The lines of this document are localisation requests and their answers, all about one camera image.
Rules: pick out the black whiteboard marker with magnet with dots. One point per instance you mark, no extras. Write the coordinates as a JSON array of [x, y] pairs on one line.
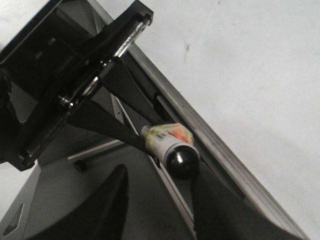
[[173, 145]]

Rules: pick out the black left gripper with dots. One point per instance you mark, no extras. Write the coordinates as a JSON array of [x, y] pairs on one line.
[[50, 71]]

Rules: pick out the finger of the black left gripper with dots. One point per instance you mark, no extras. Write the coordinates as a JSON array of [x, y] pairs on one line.
[[120, 79]]

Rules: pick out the white whiteboard with aluminium frame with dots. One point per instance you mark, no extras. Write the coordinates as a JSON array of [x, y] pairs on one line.
[[251, 69]]

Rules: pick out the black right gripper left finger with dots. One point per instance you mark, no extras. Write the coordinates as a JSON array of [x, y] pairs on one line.
[[90, 206]]

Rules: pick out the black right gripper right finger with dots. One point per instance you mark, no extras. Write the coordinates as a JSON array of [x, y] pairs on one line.
[[221, 215]]

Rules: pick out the grey metal rod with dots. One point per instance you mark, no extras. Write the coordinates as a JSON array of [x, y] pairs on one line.
[[94, 151]]

